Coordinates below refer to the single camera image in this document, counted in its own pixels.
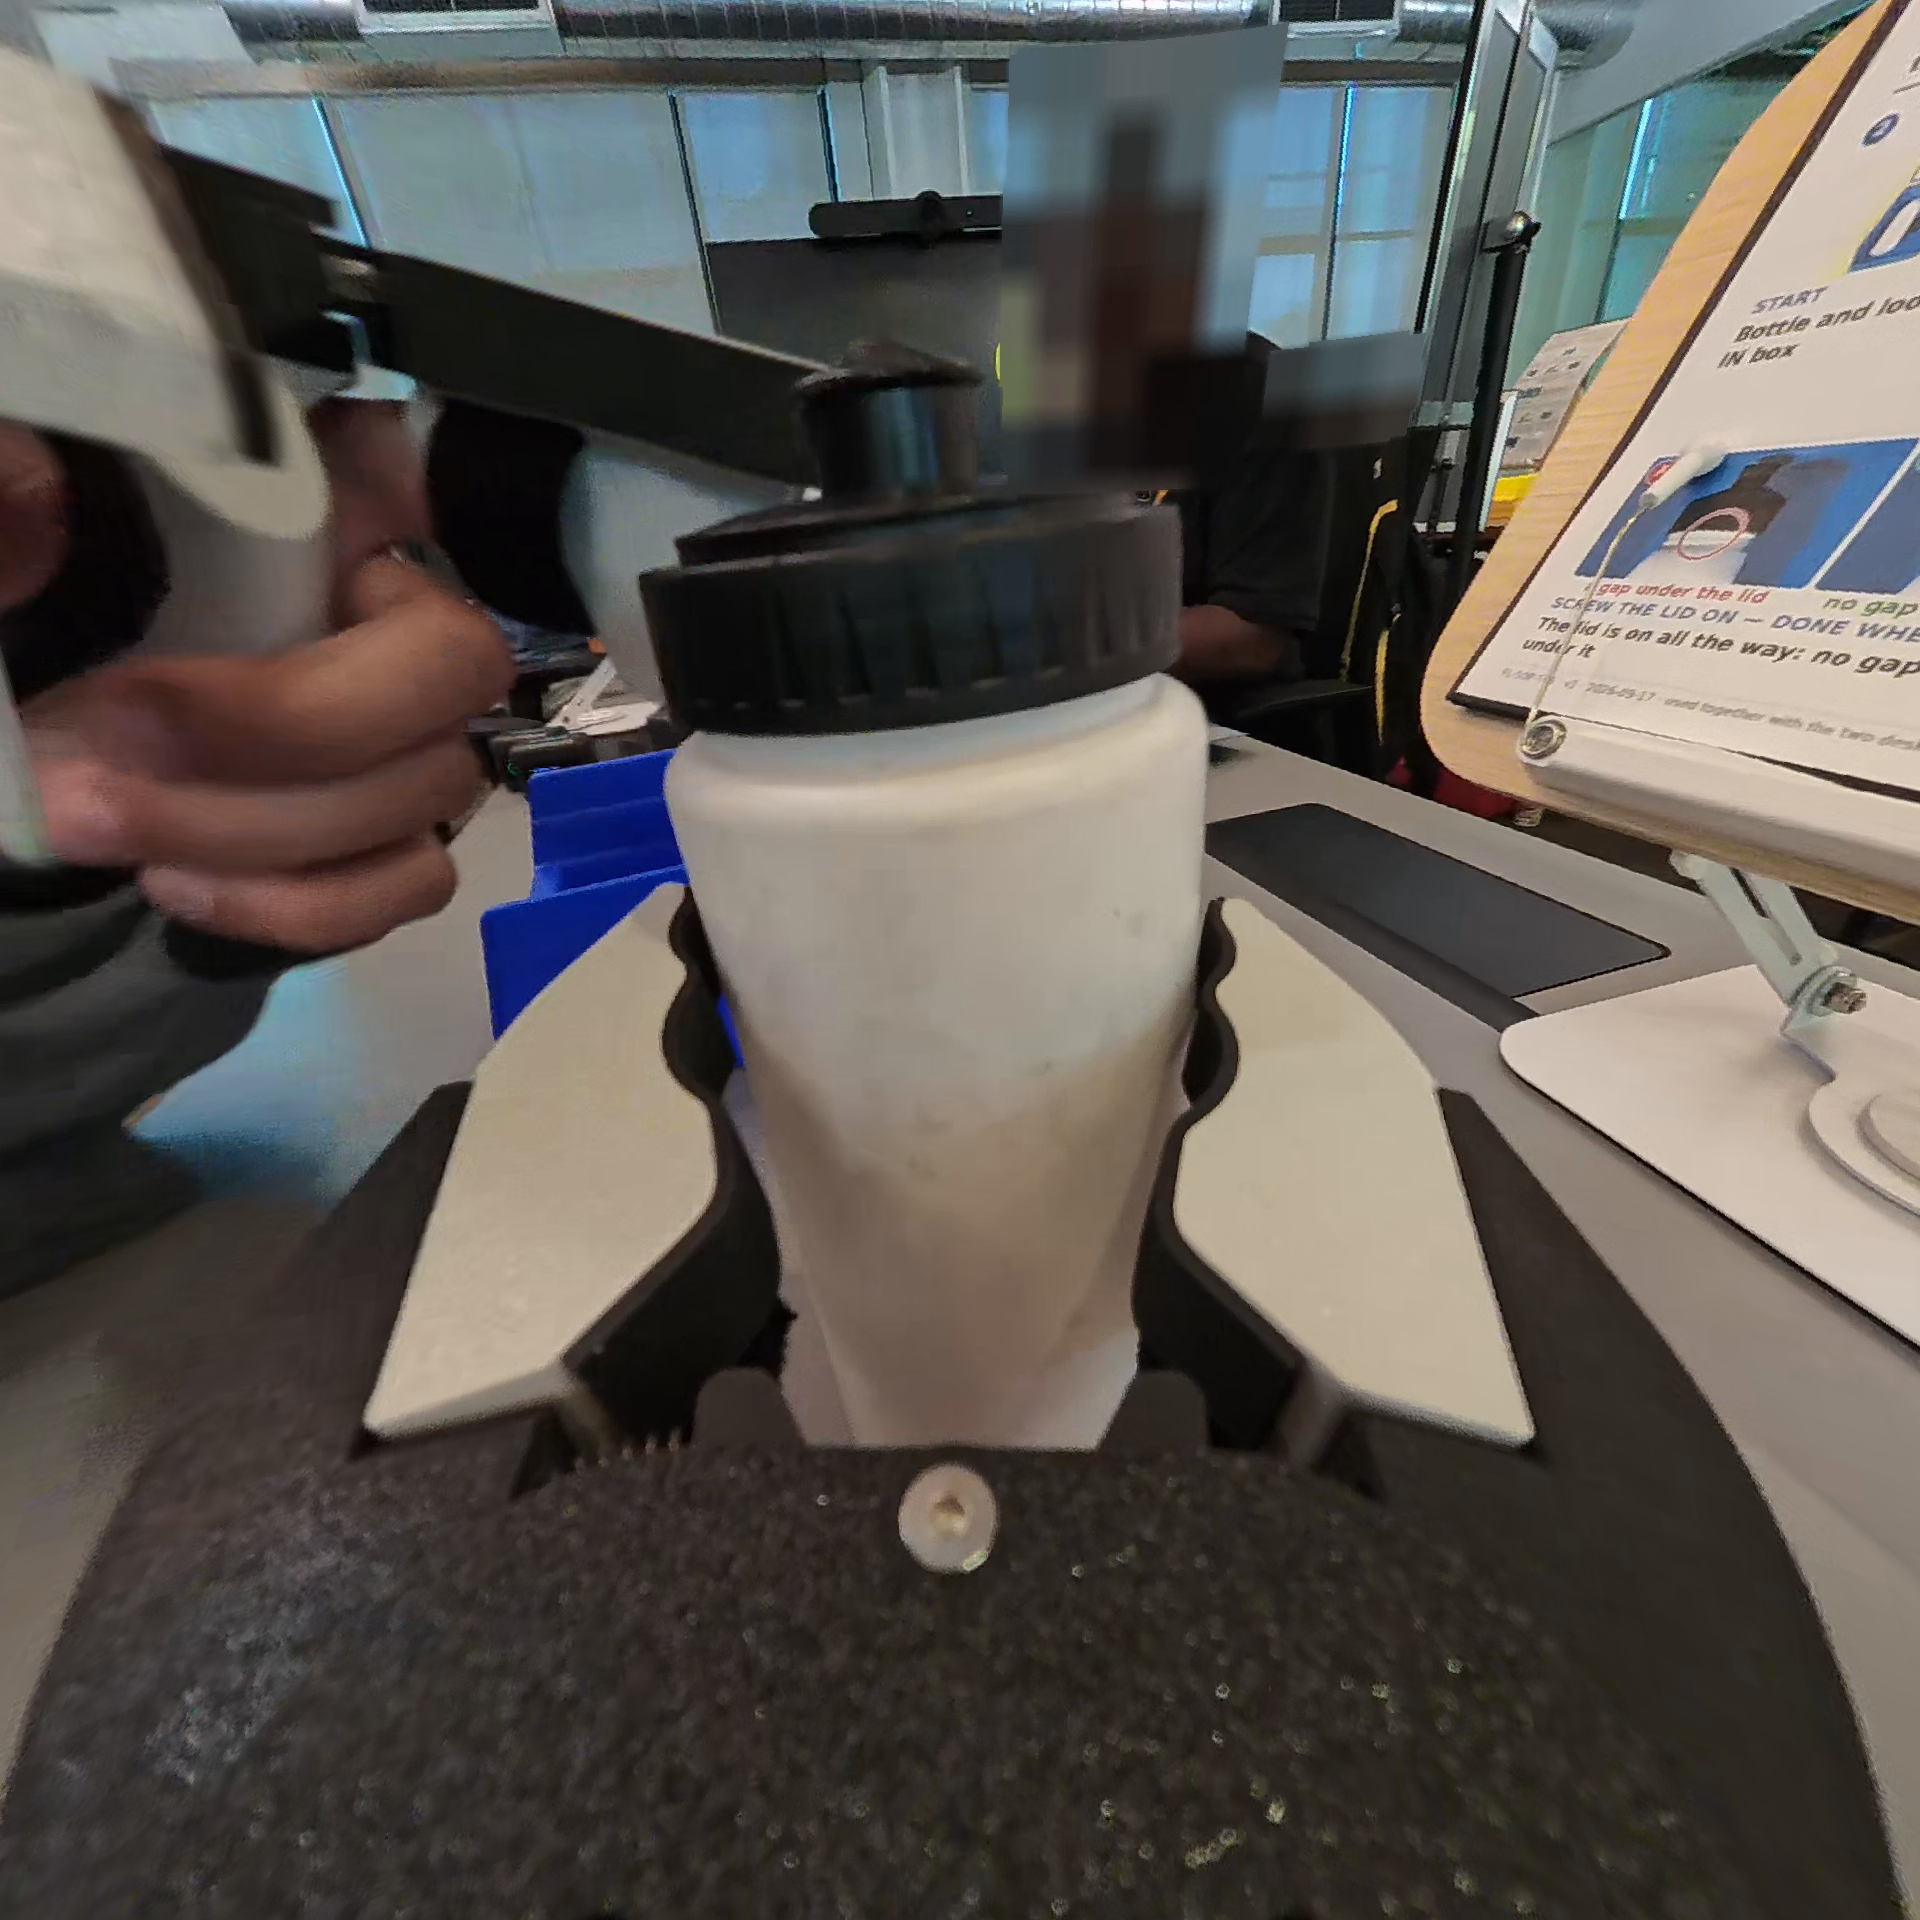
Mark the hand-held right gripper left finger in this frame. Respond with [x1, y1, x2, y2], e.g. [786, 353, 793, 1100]
[360, 886, 787, 1454]

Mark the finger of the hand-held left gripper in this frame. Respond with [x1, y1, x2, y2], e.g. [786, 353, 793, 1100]
[561, 436, 674, 705]
[0, 45, 332, 544]

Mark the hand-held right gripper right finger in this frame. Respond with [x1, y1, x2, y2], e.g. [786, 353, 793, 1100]
[1132, 897, 1538, 1468]

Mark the black bottle lid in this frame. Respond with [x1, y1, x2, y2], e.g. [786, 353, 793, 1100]
[638, 342, 1186, 738]

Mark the blue plastic bin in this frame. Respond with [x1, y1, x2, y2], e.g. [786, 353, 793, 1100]
[480, 750, 749, 1069]

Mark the white plastic bottle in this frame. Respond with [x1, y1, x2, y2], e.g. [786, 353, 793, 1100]
[662, 676, 1213, 1449]

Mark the person's left forearm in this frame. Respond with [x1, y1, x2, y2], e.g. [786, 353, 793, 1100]
[0, 862, 289, 1310]

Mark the person's left hand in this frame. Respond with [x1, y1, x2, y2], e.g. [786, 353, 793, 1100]
[0, 396, 519, 962]

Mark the instruction sheet on wooden stand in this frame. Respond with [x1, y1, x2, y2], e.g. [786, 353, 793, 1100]
[1419, 0, 1920, 1352]

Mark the printed instruction sheet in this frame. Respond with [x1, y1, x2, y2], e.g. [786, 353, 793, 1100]
[1452, 0, 1920, 802]

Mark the black stanchion pole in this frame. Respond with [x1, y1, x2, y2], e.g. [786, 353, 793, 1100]
[1440, 210, 1542, 561]

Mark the small standing sign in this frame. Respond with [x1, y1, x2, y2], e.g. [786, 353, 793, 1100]
[1501, 323, 1628, 484]

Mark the black wall screen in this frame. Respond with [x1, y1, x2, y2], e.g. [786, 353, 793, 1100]
[705, 234, 1010, 379]

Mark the black camera bar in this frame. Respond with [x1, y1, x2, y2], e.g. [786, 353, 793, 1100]
[809, 193, 1005, 245]

